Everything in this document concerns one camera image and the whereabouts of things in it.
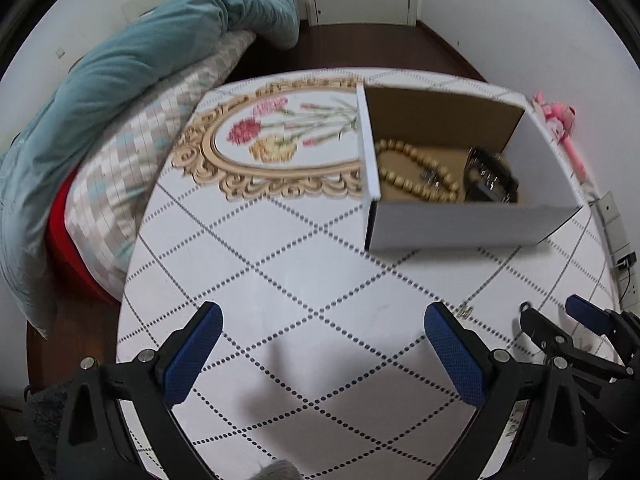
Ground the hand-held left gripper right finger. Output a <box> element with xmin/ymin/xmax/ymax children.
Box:
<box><xmin>424</xmin><ymin>301</ymin><xmax>587</xmax><ymax>480</ymax></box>

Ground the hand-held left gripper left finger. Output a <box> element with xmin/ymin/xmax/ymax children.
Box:
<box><xmin>55</xmin><ymin>301</ymin><xmax>224</xmax><ymax>480</ymax></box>

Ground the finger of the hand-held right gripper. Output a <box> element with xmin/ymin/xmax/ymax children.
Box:
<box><xmin>566</xmin><ymin>294</ymin><xmax>640</xmax><ymax>361</ymax></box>
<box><xmin>519</xmin><ymin>302</ymin><xmax>630</xmax><ymax>380</ymax></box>

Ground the white cardboard box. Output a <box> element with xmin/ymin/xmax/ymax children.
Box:
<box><xmin>356</xmin><ymin>85</ymin><xmax>593</xmax><ymax>252</ymax></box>

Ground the black smart band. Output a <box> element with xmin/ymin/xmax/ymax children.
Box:
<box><xmin>465</xmin><ymin>147</ymin><xmax>521</xmax><ymax>204</ymax></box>

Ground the wooden bead bracelet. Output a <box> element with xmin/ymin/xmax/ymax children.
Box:
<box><xmin>375</xmin><ymin>139</ymin><xmax>461</xmax><ymax>204</ymax></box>

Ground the white power strip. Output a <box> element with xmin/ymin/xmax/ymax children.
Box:
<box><xmin>595</xmin><ymin>191</ymin><xmax>640</xmax><ymax>306</ymax></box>

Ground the grey fuzzy cloth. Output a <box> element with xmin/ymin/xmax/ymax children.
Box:
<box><xmin>247</xmin><ymin>459</ymin><xmax>303</xmax><ymax>480</ymax></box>

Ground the red cushion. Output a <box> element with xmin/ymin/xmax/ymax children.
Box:
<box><xmin>44</xmin><ymin>170</ymin><xmax>121</xmax><ymax>306</ymax></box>

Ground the dark fuzzy mat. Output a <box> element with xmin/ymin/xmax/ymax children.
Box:
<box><xmin>20</xmin><ymin>380</ymin><xmax>76</xmax><ymax>480</ymax></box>

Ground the checkered grey pillow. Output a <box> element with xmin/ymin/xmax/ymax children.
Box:
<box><xmin>64</xmin><ymin>30</ymin><xmax>258</xmax><ymax>301</ymax></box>

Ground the pink plush toy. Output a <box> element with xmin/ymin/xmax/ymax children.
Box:
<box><xmin>532</xmin><ymin>91</ymin><xmax>601</xmax><ymax>196</ymax></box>

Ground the teal quilt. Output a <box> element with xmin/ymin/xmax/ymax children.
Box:
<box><xmin>0</xmin><ymin>0</ymin><xmax>301</xmax><ymax>338</ymax></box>

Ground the black cable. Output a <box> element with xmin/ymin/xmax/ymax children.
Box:
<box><xmin>617</xmin><ymin>267</ymin><xmax>637</xmax><ymax>306</ymax></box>

